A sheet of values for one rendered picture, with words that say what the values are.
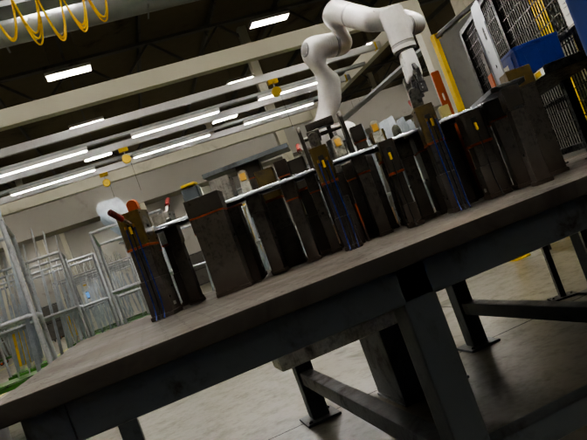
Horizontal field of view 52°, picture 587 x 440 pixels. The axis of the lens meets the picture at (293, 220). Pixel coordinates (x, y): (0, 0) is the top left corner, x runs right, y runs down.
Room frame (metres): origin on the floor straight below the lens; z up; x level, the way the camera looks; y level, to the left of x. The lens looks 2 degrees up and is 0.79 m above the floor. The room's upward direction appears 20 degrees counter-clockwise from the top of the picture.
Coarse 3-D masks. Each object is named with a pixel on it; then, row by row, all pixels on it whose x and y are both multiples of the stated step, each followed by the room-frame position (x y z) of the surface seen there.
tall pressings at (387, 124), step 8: (384, 120) 10.19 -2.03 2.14; (392, 120) 10.25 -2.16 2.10; (400, 120) 10.31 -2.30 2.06; (408, 120) 10.36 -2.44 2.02; (384, 128) 10.27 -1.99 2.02; (408, 128) 10.13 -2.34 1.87; (392, 136) 10.08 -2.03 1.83; (368, 144) 9.98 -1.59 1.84; (416, 160) 10.15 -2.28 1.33; (384, 184) 9.86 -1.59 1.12; (408, 184) 9.99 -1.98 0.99; (424, 184) 10.11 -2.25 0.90
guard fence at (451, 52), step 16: (512, 0) 4.08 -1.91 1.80; (528, 0) 3.90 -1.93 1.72; (528, 16) 3.99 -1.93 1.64; (544, 16) 3.86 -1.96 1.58; (448, 32) 4.85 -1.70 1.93; (512, 32) 4.19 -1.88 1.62; (544, 32) 3.88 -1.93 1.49; (448, 48) 4.93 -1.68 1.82; (464, 48) 4.74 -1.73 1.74; (448, 64) 5.00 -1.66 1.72; (464, 64) 4.81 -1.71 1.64; (480, 64) 4.62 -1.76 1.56; (448, 80) 5.04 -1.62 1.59; (464, 80) 4.88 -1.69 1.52; (464, 96) 4.96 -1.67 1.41; (480, 96) 4.76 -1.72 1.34; (544, 96) 4.12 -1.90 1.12; (560, 112) 4.03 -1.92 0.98; (576, 128) 3.96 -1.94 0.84; (560, 144) 4.14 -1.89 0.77
